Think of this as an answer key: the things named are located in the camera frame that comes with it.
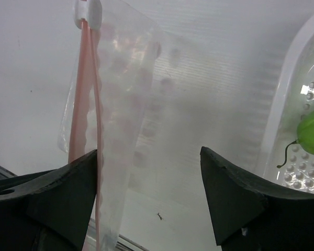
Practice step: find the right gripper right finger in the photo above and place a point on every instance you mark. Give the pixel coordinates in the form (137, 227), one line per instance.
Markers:
(251, 213)

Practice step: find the white perforated plastic basket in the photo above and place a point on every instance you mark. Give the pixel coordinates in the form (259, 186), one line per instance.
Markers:
(293, 99)

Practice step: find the green toy bitter gourd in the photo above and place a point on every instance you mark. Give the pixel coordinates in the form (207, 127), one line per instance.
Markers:
(305, 137)

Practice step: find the clear pink-dotted zip bag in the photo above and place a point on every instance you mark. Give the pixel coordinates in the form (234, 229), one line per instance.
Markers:
(109, 91)

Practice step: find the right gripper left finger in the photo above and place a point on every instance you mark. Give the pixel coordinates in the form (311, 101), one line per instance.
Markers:
(49, 210)

